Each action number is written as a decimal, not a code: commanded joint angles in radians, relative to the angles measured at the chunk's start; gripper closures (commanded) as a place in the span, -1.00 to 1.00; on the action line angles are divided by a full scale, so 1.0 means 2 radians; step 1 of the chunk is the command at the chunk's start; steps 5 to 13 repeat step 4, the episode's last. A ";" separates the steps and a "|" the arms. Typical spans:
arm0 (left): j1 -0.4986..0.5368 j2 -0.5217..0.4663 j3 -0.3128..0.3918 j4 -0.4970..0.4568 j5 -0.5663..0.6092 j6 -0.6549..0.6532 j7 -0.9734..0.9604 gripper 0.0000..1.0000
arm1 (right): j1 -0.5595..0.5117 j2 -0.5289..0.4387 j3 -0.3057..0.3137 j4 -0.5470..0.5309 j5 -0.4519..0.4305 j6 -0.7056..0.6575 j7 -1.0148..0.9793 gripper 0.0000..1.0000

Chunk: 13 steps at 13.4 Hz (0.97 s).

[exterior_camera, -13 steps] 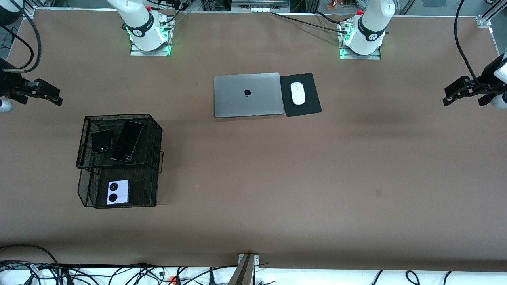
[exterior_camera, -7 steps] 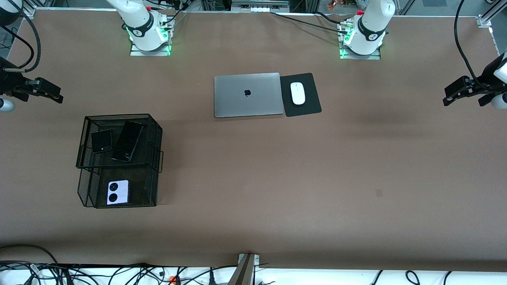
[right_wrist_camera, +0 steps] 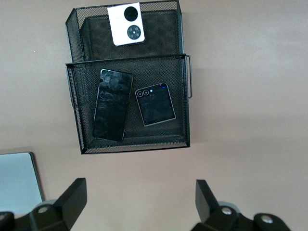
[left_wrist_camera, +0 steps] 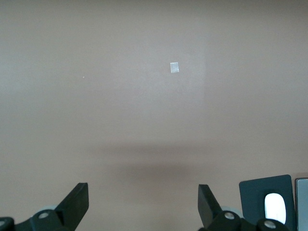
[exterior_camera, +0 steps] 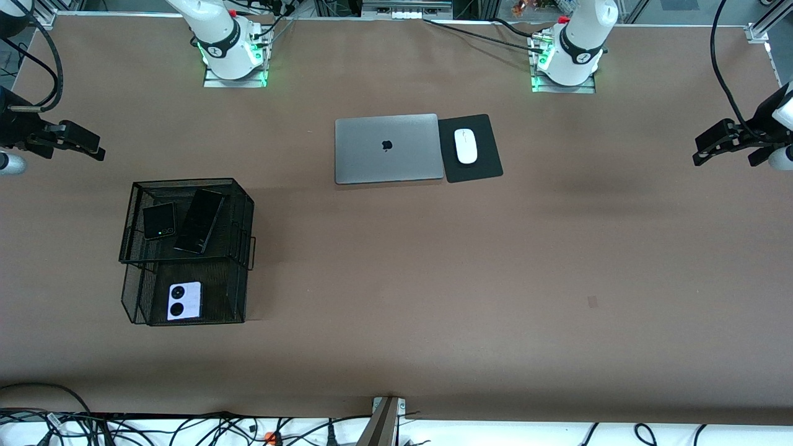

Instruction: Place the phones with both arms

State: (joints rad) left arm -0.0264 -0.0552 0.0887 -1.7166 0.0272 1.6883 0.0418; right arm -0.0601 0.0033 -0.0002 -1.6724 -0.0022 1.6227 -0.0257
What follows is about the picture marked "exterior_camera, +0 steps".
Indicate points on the silver closed laptop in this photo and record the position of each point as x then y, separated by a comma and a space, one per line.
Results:
384, 148

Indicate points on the grey metal camera bracket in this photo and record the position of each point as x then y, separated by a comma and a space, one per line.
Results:
384, 427

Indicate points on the black mesh two-tier organizer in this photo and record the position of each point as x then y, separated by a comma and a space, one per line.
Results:
217, 291

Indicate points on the grey power strip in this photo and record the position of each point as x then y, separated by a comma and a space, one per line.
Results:
403, 6

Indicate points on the small copper coloured object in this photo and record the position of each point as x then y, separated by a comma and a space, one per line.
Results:
519, 7

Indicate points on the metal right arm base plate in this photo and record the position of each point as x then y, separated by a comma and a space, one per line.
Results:
214, 82

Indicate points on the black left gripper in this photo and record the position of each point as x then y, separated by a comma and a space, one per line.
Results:
759, 126

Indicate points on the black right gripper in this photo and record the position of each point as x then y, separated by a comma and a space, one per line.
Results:
17, 128

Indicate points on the white computer mouse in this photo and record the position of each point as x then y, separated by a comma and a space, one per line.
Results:
466, 148

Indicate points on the small black flip phone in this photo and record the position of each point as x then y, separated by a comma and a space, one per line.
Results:
159, 221

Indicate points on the aluminium frame profile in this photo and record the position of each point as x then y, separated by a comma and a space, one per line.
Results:
761, 32
44, 17

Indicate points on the black mouse pad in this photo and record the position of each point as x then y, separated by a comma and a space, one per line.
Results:
486, 167

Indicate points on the long black smartphone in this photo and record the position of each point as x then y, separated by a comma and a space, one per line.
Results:
199, 222

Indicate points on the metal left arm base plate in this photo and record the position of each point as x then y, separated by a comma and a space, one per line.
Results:
539, 88

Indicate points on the lilac flip phone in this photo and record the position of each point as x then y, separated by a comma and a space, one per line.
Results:
184, 301

